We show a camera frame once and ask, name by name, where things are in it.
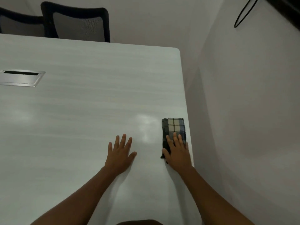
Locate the person's right hand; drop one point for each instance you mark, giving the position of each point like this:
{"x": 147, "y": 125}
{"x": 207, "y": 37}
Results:
{"x": 179, "y": 156}

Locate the person's left hand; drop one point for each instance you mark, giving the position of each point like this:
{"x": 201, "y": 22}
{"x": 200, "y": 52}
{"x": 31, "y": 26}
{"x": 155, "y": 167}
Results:
{"x": 118, "y": 159}

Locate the person's left middle finger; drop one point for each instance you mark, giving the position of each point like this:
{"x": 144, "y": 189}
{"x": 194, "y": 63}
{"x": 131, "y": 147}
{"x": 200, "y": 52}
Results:
{"x": 122, "y": 141}

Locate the person's left little finger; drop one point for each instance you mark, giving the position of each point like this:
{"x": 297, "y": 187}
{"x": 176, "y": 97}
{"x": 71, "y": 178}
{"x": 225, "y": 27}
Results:
{"x": 110, "y": 148}

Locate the person's left thumb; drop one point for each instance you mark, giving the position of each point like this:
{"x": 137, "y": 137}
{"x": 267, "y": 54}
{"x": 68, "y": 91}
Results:
{"x": 132, "y": 155}

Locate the person's right little finger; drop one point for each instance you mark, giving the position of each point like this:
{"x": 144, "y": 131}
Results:
{"x": 187, "y": 147}

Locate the person's right middle finger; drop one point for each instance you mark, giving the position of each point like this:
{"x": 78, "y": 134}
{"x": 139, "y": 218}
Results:
{"x": 175, "y": 139}

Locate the person's right thumb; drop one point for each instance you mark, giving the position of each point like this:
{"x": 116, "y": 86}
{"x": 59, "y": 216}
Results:
{"x": 165, "y": 153}

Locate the plaid cloth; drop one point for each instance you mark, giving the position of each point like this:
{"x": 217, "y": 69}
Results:
{"x": 173, "y": 126}

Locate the person's right forearm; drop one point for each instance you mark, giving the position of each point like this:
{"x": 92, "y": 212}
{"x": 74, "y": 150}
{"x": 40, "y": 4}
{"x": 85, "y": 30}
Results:
{"x": 211, "y": 199}

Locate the person's left forearm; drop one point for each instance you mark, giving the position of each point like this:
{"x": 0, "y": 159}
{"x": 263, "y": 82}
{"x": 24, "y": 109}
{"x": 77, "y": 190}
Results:
{"x": 77, "y": 199}

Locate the black mesh office chair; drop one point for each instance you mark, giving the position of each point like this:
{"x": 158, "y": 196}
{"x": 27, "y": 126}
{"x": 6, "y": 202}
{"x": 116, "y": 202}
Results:
{"x": 79, "y": 23}
{"x": 18, "y": 24}

